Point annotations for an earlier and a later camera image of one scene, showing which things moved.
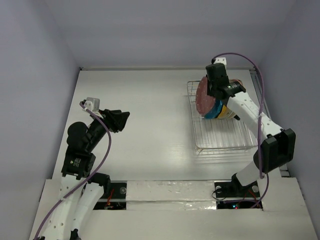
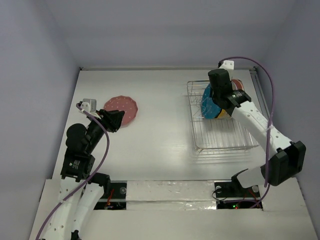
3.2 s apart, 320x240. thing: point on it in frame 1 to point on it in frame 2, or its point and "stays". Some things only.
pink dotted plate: x=204 y=103 to x=126 y=104
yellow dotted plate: x=225 y=113 stays
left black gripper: x=115 y=119 stays
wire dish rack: x=228 y=134 stays
